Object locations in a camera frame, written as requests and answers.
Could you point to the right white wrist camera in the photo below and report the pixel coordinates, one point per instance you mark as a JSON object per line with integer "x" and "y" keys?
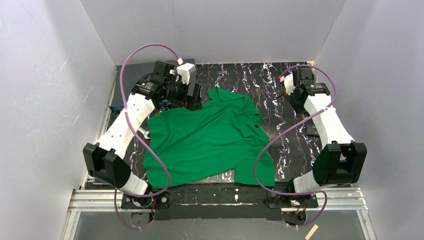
{"x": 288, "y": 83}

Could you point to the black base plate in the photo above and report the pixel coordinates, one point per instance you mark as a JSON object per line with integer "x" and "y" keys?
{"x": 221, "y": 201}

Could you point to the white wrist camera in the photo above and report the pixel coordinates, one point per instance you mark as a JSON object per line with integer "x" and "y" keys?
{"x": 288, "y": 83}
{"x": 185, "y": 72}

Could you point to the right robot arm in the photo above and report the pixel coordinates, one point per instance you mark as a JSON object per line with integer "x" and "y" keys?
{"x": 341, "y": 159}

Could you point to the grey network switch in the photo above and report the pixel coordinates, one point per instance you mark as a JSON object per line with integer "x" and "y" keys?
{"x": 132, "y": 74}

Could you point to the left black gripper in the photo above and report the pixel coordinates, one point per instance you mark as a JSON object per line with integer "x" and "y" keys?
{"x": 192, "y": 98}

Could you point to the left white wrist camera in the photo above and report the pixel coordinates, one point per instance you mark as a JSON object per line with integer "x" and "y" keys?
{"x": 185, "y": 72}

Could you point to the silver wrench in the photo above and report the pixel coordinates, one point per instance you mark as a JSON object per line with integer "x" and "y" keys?
{"x": 145, "y": 133}

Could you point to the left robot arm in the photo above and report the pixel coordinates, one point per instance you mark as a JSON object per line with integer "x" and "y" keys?
{"x": 166, "y": 83}

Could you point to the yellow tape strip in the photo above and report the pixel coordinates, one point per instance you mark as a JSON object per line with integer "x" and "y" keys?
{"x": 311, "y": 232}

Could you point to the green polo shirt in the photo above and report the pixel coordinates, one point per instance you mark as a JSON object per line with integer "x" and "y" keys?
{"x": 188, "y": 146}

